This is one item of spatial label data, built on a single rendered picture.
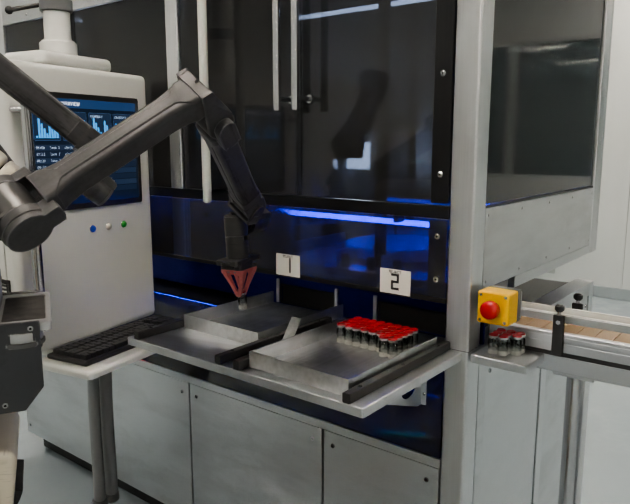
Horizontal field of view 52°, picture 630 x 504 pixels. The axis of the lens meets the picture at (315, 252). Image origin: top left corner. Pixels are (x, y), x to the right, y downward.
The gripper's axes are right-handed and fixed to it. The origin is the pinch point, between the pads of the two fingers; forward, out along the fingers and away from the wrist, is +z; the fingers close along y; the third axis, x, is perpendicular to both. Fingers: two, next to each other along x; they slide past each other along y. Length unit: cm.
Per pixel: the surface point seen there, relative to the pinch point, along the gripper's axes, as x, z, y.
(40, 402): 138, 69, 37
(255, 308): 9.1, 10.1, 18.5
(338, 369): -34.5, 10.1, -14.4
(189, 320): 12.4, 6.9, -6.0
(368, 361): -37.9, 10.6, -6.8
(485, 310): -60, 0, 6
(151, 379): 61, 43, 26
